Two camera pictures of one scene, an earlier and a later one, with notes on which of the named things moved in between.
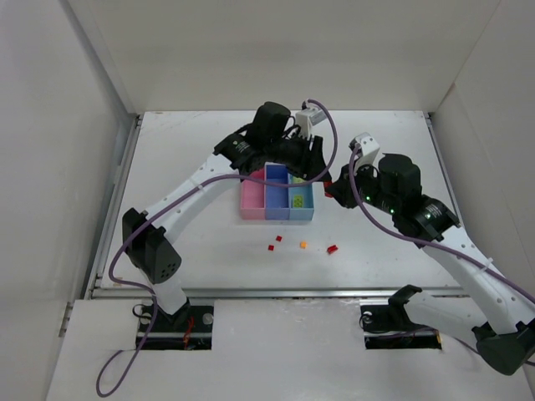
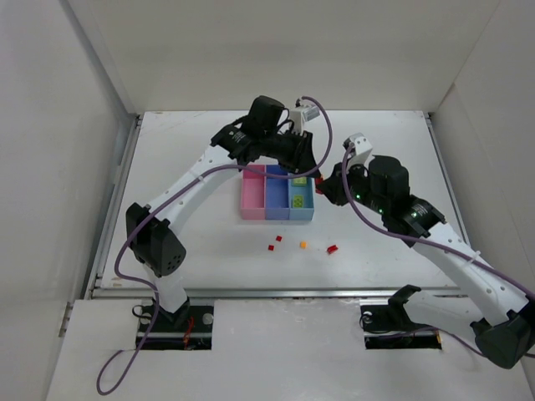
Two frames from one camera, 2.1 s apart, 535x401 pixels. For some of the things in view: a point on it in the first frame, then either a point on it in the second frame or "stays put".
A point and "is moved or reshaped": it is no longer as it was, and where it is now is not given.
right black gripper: x=345 y=185 stays put
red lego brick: x=332 y=249 stays put
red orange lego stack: x=326 y=185 is moved or reshaped
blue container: x=277 y=198 stays put
